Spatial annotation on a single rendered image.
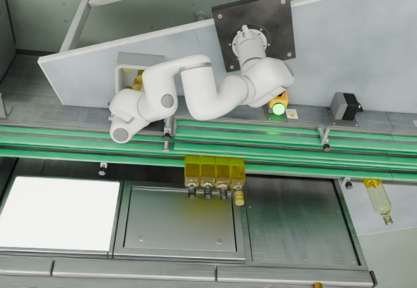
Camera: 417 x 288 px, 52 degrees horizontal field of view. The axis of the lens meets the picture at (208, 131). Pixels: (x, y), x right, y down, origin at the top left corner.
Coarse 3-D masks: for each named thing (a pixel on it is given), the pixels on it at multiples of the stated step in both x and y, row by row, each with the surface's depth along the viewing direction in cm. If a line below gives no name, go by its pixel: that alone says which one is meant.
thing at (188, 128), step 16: (176, 128) 160; (192, 128) 161; (208, 128) 162; (224, 128) 164; (240, 128) 164; (256, 128) 165; (272, 128) 167; (288, 128) 168; (304, 144) 163; (320, 144) 164; (336, 144) 164; (352, 144) 165; (368, 144) 167; (384, 144) 168; (400, 144) 169; (416, 144) 171
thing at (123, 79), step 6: (120, 66) 152; (126, 66) 152; (132, 66) 152; (138, 66) 152; (144, 66) 152; (150, 66) 153; (120, 72) 158; (126, 72) 162; (132, 72) 162; (120, 78) 160; (126, 78) 164; (132, 78) 164; (120, 84) 161; (126, 84) 166; (132, 84) 166; (120, 90) 163; (144, 90) 168
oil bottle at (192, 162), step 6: (186, 156) 165; (192, 156) 166; (198, 156) 166; (186, 162) 163; (192, 162) 163; (198, 162) 164; (186, 168) 161; (192, 168) 161; (198, 168) 161; (186, 174) 158; (192, 174) 159; (198, 174) 159; (186, 180) 158; (192, 180) 157; (198, 180) 158; (186, 186) 159; (198, 186) 160
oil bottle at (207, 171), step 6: (204, 156) 166; (210, 156) 166; (204, 162) 163; (210, 162) 164; (204, 168) 161; (210, 168) 161; (204, 174) 159; (210, 174) 159; (204, 180) 157; (210, 180) 158
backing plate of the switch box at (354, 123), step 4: (328, 108) 178; (328, 112) 175; (332, 116) 174; (332, 120) 172; (336, 120) 172; (340, 120) 172; (344, 120) 173; (348, 120) 173; (352, 120) 173; (356, 120) 174; (332, 124) 170; (336, 124) 170; (340, 124) 171; (344, 124) 171; (348, 124) 171; (352, 124) 172; (356, 124) 172
